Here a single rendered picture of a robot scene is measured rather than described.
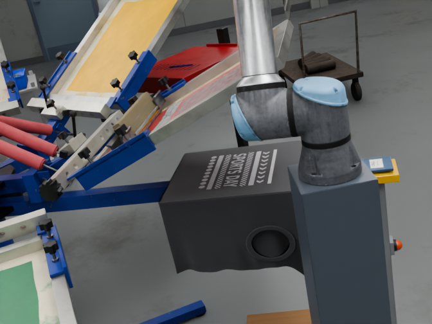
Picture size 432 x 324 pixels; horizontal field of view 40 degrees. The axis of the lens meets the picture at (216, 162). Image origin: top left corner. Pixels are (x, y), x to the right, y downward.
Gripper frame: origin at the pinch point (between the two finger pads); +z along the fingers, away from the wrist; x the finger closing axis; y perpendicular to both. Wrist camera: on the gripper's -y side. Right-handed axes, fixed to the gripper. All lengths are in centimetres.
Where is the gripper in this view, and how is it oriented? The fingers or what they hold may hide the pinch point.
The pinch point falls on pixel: (310, 9)
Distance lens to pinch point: 201.4
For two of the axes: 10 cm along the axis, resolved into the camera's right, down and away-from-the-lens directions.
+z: 4.6, 8.4, 2.9
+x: 8.7, -3.7, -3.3
